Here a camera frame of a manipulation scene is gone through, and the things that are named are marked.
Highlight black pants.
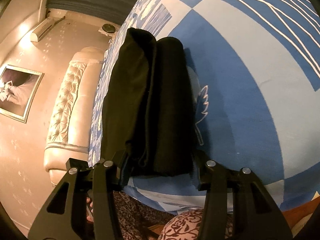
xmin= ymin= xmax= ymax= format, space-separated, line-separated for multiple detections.
xmin=100 ymin=28 xmax=198 ymax=186

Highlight brown patterned clothing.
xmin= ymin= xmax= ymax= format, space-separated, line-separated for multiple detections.
xmin=113 ymin=191 xmax=203 ymax=239

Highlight cream tufted headboard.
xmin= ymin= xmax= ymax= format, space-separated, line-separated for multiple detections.
xmin=43 ymin=47 xmax=104 ymax=186

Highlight blue white patterned bedsheet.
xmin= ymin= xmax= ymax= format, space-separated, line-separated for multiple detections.
xmin=88 ymin=0 xmax=319 ymax=211

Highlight round black device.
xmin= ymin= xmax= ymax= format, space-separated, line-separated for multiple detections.
xmin=98 ymin=23 xmax=116 ymax=35

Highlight white air conditioner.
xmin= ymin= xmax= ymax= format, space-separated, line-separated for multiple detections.
xmin=30 ymin=16 xmax=66 ymax=42

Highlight framed wall picture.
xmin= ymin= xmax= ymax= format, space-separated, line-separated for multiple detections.
xmin=1 ymin=64 xmax=44 ymax=124

